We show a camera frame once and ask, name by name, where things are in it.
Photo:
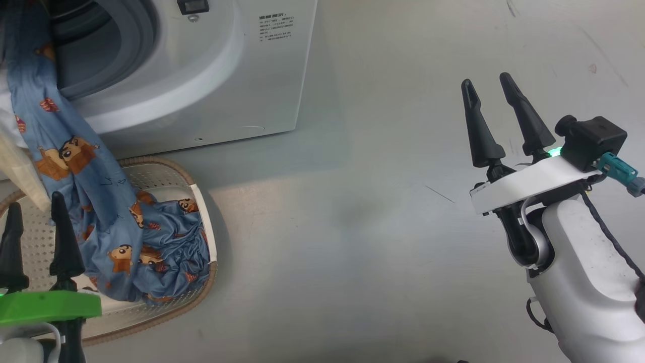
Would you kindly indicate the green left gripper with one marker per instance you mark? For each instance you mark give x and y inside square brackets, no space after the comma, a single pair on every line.
[48,306]

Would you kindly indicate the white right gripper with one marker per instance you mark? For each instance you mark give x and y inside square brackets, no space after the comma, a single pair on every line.
[529,184]

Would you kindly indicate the blue cartoon print garment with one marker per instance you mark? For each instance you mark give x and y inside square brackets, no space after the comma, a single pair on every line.
[101,201]

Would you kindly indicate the cream beige garment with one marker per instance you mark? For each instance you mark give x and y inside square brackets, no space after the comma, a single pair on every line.
[15,171]

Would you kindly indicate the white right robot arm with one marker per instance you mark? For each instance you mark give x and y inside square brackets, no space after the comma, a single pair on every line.
[584,287]

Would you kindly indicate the white front-load washing machine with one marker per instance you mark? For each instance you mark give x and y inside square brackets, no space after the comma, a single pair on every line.
[211,91]

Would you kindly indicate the cream perforated laundry basket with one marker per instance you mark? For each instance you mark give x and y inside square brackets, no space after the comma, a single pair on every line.
[161,176]

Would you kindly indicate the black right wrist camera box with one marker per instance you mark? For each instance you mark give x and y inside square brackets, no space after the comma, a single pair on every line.
[592,141]

